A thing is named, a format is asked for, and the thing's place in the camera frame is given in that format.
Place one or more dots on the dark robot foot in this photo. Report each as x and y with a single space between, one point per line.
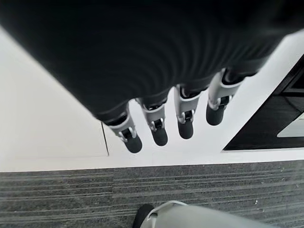
142 215

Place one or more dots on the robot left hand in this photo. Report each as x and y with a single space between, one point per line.
133 52

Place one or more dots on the white kitchen cabinet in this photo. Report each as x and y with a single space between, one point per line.
47 114

